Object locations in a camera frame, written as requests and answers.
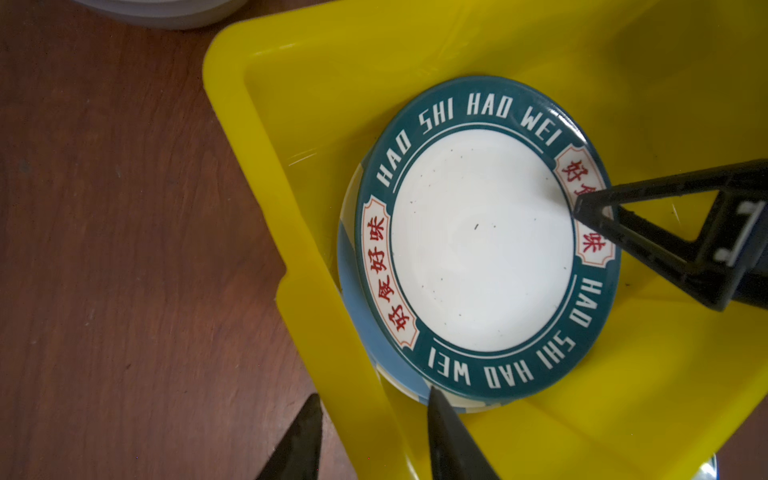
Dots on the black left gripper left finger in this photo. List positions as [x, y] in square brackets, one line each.
[297, 455]

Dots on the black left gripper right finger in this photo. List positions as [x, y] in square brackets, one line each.
[454, 455]

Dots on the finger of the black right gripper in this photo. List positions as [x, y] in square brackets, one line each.
[727, 261]

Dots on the yellow plastic bin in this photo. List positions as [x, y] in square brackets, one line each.
[660, 87]

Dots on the green rimmed white plate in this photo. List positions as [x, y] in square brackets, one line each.
[470, 256]

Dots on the lavender ceramic bowl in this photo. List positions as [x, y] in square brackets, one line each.
[165, 14]

